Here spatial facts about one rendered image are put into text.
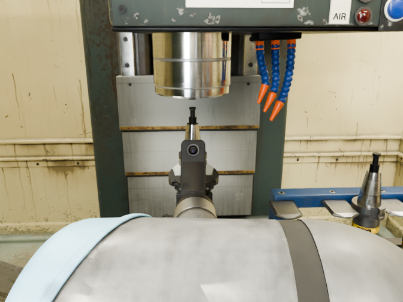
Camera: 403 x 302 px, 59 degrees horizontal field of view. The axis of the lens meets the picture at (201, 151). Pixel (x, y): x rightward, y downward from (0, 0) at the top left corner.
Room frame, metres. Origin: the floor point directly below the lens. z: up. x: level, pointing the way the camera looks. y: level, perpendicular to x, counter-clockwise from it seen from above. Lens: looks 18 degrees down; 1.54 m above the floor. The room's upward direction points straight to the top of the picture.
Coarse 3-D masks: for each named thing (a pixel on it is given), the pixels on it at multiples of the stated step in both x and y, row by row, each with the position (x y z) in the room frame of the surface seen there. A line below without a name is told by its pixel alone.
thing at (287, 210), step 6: (270, 204) 0.65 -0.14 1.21; (276, 204) 0.65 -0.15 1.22; (282, 204) 0.65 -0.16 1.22; (288, 204) 0.65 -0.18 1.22; (294, 204) 0.65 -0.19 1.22; (276, 210) 0.62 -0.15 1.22; (282, 210) 0.62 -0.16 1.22; (288, 210) 0.62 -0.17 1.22; (294, 210) 0.62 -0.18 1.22; (276, 216) 0.60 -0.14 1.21; (282, 216) 0.60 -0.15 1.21; (288, 216) 0.60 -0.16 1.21; (294, 216) 0.60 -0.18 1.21; (300, 216) 0.60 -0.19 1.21
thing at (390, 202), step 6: (384, 198) 0.67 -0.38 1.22; (390, 198) 0.67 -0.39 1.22; (396, 198) 0.68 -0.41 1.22; (390, 204) 0.65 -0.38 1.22; (396, 204) 0.65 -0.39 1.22; (402, 204) 0.65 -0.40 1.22; (390, 210) 0.62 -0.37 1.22; (396, 210) 0.62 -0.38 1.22; (402, 210) 0.62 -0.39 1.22; (402, 216) 0.60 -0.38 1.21
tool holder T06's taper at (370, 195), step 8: (368, 168) 0.65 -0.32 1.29; (368, 176) 0.63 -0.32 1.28; (376, 176) 0.62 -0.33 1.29; (368, 184) 0.63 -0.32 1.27; (376, 184) 0.62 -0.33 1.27; (360, 192) 0.64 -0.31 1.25; (368, 192) 0.62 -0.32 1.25; (376, 192) 0.62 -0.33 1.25; (360, 200) 0.63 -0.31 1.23; (368, 200) 0.62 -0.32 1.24; (376, 200) 0.62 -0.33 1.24
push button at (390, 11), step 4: (392, 0) 0.55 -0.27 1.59; (396, 0) 0.55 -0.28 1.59; (400, 0) 0.55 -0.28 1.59; (392, 4) 0.55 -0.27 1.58; (396, 4) 0.55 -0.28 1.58; (400, 4) 0.55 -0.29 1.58; (388, 8) 0.55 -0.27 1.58; (392, 8) 0.55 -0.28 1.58; (396, 8) 0.55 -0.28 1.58; (400, 8) 0.55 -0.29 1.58; (388, 12) 0.55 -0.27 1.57; (392, 12) 0.55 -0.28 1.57; (396, 12) 0.55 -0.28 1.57; (400, 12) 0.55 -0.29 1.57; (392, 16) 0.55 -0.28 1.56; (396, 16) 0.55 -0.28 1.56; (400, 16) 0.55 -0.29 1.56
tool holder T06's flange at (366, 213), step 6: (354, 198) 0.66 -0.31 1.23; (354, 204) 0.63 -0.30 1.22; (384, 204) 0.63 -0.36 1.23; (360, 210) 0.62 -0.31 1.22; (366, 210) 0.61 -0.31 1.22; (372, 210) 0.61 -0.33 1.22; (378, 210) 0.61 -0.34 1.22; (384, 210) 0.61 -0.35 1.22; (360, 216) 0.62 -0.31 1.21; (366, 216) 0.61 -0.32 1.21; (372, 216) 0.61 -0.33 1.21; (378, 216) 0.61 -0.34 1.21; (384, 216) 0.62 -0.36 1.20
